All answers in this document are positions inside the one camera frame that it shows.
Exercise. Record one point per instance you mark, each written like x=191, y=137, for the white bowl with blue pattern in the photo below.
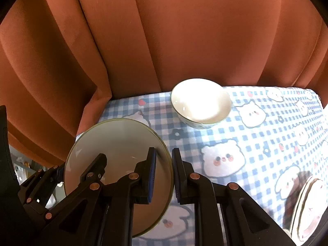
x=199, y=102

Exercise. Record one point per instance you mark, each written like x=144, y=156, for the green rimmed plate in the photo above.
x=115, y=143

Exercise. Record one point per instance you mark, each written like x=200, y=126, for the cluttered grey shelf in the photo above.
x=23, y=166

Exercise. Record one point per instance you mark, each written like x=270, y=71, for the orange curtain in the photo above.
x=153, y=30

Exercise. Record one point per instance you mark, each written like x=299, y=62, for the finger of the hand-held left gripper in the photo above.
x=97, y=164
x=38, y=184

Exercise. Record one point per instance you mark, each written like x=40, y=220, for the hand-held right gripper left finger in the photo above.
x=153, y=176

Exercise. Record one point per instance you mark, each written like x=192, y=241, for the blue checkered cartoon tablecloth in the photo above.
x=256, y=143

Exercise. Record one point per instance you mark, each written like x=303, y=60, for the pink plate with red print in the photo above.
x=311, y=220

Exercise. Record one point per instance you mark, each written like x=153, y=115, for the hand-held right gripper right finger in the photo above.
x=176, y=179

